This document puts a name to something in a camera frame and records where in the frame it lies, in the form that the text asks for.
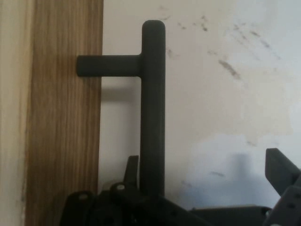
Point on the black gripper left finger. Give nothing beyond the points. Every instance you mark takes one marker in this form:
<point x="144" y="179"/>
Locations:
<point x="131" y="207"/>

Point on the brown wooden drawer cabinet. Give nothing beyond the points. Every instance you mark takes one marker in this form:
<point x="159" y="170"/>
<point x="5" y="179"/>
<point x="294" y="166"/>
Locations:
<point x="13" y="94"/>

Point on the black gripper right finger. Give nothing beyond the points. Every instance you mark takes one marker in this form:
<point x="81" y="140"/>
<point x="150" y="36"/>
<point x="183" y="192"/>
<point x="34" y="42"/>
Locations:
<point x="289" y="188"/>

